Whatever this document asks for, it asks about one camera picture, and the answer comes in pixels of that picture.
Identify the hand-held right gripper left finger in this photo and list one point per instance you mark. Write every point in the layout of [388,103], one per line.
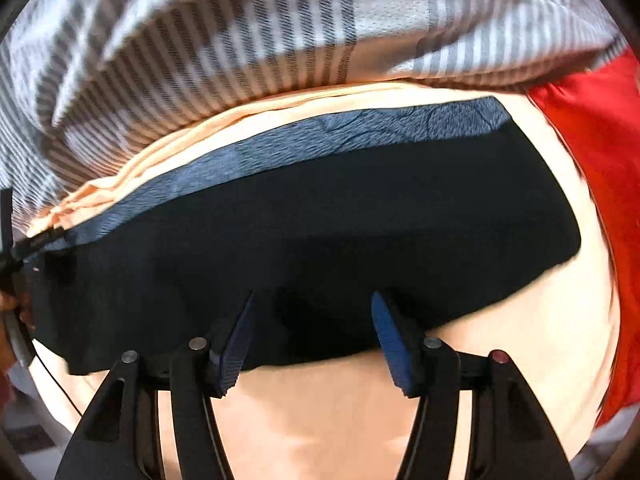
[234,350]

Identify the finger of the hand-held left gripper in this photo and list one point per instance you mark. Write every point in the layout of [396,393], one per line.
[35,243]

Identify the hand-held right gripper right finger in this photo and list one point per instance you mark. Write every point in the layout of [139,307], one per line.
[391,342]

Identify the black pants patterned blue waistband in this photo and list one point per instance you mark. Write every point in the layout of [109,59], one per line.
[350,235]

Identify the peach pillow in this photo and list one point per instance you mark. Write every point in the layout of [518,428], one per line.
[325,420]

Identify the grey white striped duvet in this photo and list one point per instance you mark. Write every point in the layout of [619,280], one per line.
[200,60]

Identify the red embroidered pillow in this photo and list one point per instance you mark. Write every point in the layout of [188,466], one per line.
[600,160]

